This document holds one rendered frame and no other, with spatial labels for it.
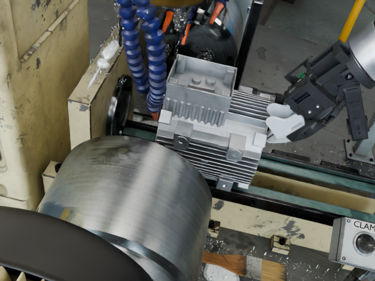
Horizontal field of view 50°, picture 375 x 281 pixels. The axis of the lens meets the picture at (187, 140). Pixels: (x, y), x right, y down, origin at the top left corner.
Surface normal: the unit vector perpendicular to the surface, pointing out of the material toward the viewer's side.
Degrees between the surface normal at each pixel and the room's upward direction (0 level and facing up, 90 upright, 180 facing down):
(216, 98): 90
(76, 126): 90
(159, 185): 21
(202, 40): 90
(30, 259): 10
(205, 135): 0
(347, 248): 31
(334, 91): 90
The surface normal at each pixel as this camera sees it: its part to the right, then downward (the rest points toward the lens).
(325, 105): -0.18, 0.67
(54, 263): 0.42, -0.61
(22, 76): 0.97, 0.23
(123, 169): 0.11, -0.71
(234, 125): 0.03, -0.25
